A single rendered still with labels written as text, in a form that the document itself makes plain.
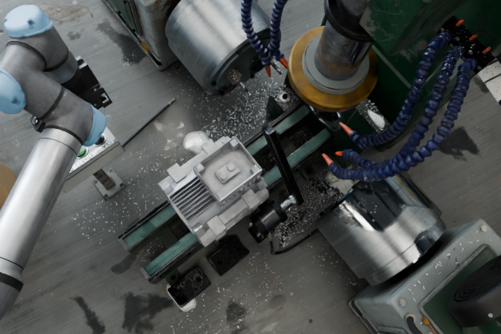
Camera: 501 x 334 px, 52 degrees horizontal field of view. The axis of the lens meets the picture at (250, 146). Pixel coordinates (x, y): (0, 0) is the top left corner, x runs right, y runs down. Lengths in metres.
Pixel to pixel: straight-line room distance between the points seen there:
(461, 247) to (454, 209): 0.42
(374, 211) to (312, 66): 0.35
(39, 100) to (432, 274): 0.85
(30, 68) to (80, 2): 0.80
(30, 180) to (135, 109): 0.68
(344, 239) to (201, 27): 0.60
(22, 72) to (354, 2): 0.57
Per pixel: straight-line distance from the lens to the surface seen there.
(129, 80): 1.61
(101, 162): 1.27
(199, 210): 1.17
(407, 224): 1.16
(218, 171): 1.15
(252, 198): 1.19
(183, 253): 1.32
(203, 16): 1.27
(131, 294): 1.46
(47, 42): 1.02
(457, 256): 1.20
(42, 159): 0.96
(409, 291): 1.15
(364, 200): 1.15
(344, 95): 1.02
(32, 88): 0.98
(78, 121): 1.00
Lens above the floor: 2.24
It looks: 73 degrees down
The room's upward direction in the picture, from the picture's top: 11 degrees clockwise
